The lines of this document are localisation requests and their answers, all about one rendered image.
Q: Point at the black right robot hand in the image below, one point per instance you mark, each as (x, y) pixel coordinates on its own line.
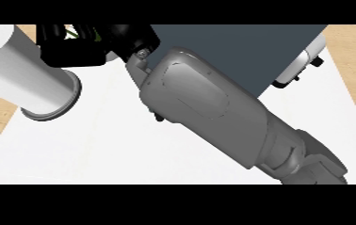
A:
(130, 37)

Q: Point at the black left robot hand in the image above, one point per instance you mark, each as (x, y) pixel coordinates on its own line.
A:
(70, 54)

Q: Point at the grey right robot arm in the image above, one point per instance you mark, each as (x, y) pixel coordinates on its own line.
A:
(204, 106)

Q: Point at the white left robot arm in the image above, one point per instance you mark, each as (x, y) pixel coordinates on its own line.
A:
(33, 78)

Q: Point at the dark grey cabinet door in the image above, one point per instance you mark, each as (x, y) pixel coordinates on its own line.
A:
(241, 56)

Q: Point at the green object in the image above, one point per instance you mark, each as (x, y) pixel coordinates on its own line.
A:
(71, 33)

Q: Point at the white rounded appliance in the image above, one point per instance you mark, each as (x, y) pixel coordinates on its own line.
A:
(302, 64)

